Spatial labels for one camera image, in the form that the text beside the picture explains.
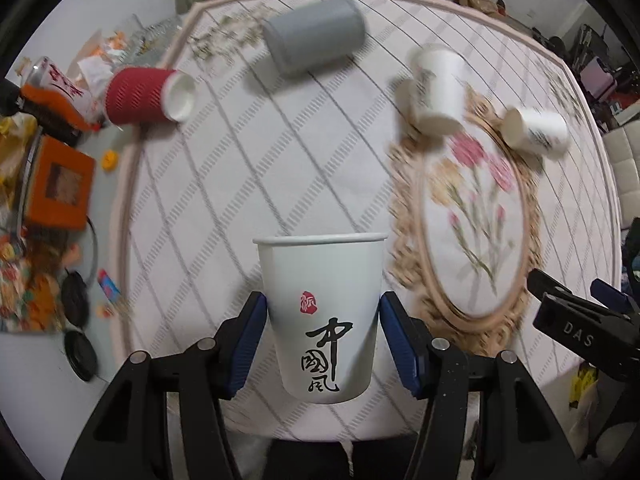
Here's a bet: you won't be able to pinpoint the white paper cup with calligraphy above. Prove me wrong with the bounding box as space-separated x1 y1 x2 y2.
254 233 387 404

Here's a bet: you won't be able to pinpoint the white paper cup lying sideways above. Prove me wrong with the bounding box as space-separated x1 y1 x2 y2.
500 106 570 159

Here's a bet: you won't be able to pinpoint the white paper cup with birds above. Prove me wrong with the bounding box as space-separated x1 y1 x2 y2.
409 44 466 136

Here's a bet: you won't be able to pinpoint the red ribbed paper cup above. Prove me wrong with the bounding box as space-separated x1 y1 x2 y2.
103 67 196 126

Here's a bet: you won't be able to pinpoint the grey cylindrical cup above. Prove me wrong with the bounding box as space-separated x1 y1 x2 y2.
262 0 367 77

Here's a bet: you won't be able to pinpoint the black lens cap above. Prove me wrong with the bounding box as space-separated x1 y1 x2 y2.
63 330 98 382

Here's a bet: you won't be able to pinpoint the white padded chair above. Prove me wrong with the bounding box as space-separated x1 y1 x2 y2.
603 120 640 230

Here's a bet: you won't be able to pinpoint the orange box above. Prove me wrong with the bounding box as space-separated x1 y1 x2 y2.
23 136 96 231

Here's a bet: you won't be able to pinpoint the small yellow toy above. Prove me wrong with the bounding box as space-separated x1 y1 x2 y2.
101 150 119 172

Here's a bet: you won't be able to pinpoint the floral patterned table mat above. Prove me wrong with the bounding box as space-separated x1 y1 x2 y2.
111 0 620 361

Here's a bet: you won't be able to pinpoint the red white snack package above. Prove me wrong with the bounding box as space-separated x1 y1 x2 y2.
21 56 102 131

